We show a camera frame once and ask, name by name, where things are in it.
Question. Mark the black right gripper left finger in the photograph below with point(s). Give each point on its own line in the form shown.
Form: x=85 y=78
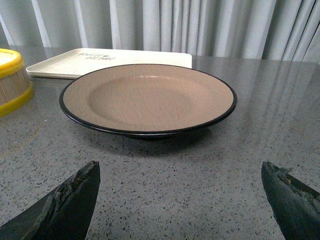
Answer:
x=65 y=213

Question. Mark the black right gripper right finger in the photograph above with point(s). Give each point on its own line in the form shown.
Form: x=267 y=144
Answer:
x=295 y=206

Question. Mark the tan plate with black rim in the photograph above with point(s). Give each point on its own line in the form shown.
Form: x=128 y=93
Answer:
x=147 y=100

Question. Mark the cream rectangular tray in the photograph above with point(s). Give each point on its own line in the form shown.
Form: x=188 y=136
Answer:
x=80 y=61

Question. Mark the yellow rimmed bamboo steamer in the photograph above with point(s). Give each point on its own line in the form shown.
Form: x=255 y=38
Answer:
x=16 y=88

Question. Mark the grey pleated curtain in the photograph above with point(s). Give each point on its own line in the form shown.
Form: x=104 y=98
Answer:
x=287 y=30

